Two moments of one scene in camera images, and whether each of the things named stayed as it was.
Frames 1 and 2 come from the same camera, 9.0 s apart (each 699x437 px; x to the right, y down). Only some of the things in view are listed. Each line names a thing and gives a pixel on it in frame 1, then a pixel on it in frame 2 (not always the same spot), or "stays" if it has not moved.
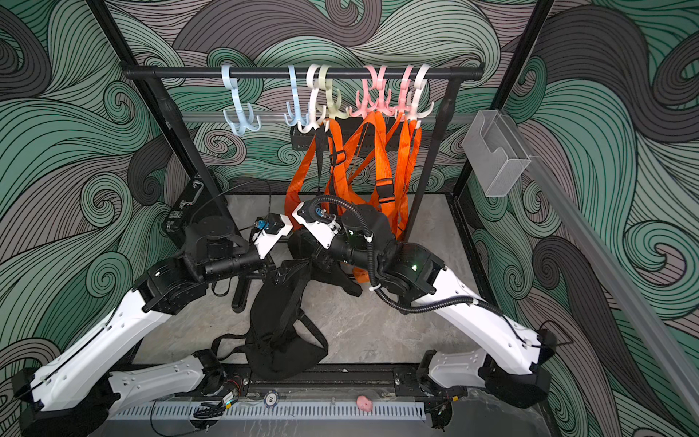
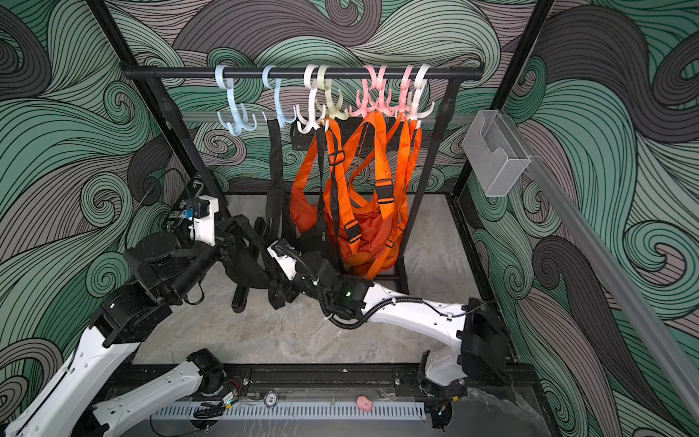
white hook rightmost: (414, 114) stays
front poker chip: (271, 399) stays
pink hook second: (382, 106) stays
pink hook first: (368, 107) stays
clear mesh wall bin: (496, 151) stays
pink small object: (364, 403) stays
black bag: (280, 343) to (250, 263)
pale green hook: (326, 83) stays
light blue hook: (296, 117) to (282, 120)
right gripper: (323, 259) to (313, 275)
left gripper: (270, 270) to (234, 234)
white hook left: (314, 125) stays
